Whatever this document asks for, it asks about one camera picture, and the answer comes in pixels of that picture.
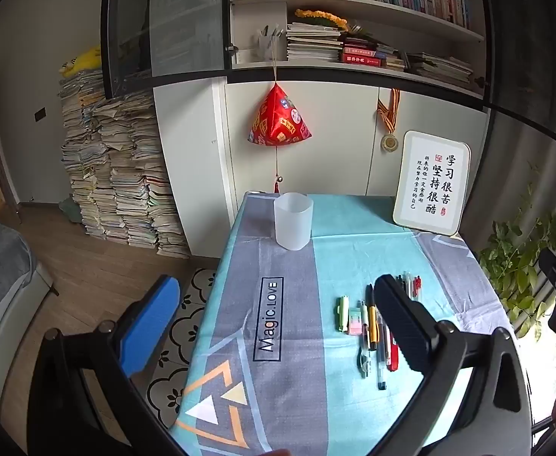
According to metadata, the grey bed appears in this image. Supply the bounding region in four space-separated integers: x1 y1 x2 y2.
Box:
0 206 58 390

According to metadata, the teal bag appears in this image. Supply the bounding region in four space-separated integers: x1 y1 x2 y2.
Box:
58 197 84 224

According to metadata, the black and white floor mat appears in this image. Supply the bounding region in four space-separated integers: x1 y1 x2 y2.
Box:
145 268 220 431

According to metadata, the yellow flower garland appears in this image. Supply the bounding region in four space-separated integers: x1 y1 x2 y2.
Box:
294 8 350 30

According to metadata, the translucent white pen cup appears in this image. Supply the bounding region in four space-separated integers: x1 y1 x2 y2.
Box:
273 193 314 251

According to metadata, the tall pile of worn books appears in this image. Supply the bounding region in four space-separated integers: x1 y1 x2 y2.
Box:
58 69 191 260

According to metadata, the red pyramid hanging ornament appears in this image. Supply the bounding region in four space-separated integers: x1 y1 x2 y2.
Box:
246 33 314 195

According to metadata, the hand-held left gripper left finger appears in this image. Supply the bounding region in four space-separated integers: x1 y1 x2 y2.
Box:
28 274 184 456

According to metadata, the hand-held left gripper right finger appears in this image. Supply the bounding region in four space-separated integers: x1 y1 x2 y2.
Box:
374 274 531 456

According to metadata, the framed calligraphy sign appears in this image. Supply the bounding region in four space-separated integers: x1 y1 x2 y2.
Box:
392 130 471 237

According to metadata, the gold medal with striped ribbon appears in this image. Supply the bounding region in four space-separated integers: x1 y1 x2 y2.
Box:
377 88 402 153

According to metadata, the glass cabinet door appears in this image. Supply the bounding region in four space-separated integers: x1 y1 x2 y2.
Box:
103 0 234 100

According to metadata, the white shelf pen holder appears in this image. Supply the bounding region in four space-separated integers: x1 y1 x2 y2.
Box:
258 26 286 62

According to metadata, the green potted plant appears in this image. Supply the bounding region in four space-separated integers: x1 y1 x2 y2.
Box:
477 166 556 343

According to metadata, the stack of red books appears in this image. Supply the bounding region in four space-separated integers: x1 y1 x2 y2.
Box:
342 38 388 67

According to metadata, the blue and grey printed tablecloth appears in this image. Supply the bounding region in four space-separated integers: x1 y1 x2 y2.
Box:
169 191 536 456

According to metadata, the yellow plush toy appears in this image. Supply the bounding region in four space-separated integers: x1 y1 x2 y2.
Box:
60 46 102 77

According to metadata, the wide stack of thin books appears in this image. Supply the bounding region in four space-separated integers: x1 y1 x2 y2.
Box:
406 52 475 89

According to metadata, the group of assorted pens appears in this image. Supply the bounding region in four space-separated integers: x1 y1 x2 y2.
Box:
358 271 423 391

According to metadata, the stack of magazines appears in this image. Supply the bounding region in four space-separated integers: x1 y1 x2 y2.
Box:
286 23 344 62

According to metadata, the small stack of books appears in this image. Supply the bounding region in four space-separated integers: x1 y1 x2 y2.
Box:
378 46 408 72

